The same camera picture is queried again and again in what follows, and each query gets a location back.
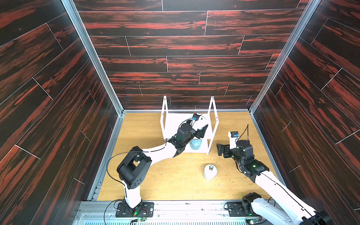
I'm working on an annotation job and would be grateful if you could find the white tea canister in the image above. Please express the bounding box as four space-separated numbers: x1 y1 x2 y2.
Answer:
193 114 208 130
203 164 218 181

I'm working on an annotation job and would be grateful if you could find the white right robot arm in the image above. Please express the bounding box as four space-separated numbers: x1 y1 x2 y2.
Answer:
217 139 333 225

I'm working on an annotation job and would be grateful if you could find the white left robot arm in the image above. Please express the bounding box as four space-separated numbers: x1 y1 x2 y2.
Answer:
116 123 208 211

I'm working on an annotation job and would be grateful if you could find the teal tea canister right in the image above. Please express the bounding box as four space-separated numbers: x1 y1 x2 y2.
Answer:
189 138 202 151

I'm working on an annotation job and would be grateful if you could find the white two-tier metal shelf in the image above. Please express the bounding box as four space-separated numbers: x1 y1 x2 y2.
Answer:
160 96 219 155

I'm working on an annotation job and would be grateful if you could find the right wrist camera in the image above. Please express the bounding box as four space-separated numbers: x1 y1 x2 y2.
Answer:
228 131 239 149

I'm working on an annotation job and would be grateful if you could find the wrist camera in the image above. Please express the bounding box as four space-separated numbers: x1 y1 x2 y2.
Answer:
190 113 202 129
228 131 239 149

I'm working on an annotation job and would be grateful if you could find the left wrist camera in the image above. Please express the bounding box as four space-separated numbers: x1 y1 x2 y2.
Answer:
190 113 202 129

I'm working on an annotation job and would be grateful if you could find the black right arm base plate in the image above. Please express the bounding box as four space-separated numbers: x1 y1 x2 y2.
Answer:
223 201 253 217

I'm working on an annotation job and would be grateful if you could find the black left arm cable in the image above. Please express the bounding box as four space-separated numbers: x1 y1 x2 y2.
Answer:
103 118 195 225

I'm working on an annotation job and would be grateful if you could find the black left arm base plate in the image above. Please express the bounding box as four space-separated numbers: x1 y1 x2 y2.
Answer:
115 202 154 218

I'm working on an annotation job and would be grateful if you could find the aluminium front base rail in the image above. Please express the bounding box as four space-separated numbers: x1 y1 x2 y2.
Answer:
72 200 313 225

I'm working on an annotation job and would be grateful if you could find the aluminium left corner post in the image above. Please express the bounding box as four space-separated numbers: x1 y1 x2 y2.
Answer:
61 0 125 115

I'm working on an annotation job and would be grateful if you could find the aluminium corner post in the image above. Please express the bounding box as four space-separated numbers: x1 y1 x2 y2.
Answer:
61 0 125 115
249 0 321 117

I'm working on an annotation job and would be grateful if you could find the aluminium right corner post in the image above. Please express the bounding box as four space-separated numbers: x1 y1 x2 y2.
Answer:
249 0 321 117

